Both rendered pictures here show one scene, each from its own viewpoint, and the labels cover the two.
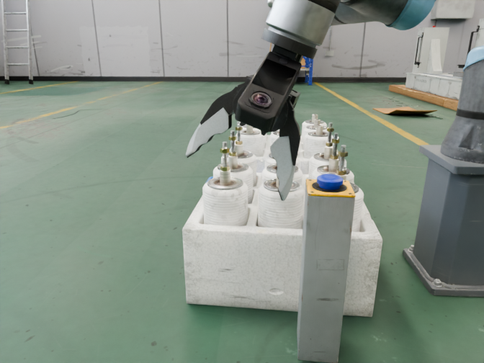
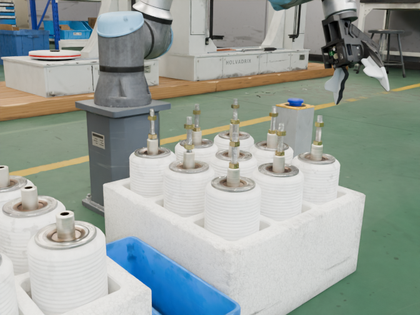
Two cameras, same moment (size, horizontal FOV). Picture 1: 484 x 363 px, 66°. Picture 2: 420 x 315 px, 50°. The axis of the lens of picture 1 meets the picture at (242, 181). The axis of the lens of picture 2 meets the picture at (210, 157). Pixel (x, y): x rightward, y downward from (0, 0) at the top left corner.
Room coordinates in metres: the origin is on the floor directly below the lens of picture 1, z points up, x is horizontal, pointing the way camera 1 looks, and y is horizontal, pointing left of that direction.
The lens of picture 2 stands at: (1.55, 0.45, 0.52)
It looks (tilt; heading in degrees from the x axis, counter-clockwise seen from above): 17 degrees down; 221
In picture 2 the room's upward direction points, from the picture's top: 1 degrees clockwise
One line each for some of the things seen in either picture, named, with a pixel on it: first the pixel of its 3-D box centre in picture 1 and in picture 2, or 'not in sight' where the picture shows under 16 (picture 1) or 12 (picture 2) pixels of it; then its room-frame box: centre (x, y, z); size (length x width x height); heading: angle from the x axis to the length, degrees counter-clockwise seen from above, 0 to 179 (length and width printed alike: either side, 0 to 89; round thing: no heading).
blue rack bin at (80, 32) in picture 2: not in sight; (66, 29); (-1.60, -4.67, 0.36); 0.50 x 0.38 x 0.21; 88
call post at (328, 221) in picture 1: (322, 274); (290, 164); (0.55, -0.14, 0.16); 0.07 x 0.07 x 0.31; 83
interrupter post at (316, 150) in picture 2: (225, 177); (316, 152); (0.75, 0.04, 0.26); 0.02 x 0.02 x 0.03
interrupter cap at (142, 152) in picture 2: (328, 157); (152, 152); (0.95, -0.23, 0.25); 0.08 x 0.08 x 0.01
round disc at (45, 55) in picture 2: not in sight; (55, 54); (0.05, -2.13, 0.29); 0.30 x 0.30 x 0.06
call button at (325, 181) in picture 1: (329, 183); (295, 102); (0.55, -0.14, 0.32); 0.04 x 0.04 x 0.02
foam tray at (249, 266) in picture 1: (279, 230); (230, 227); (0.85, -0.10, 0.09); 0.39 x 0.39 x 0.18; 83
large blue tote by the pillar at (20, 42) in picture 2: not in sight; (22, 47); (-0.87, -4.39, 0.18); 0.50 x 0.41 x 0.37; 92
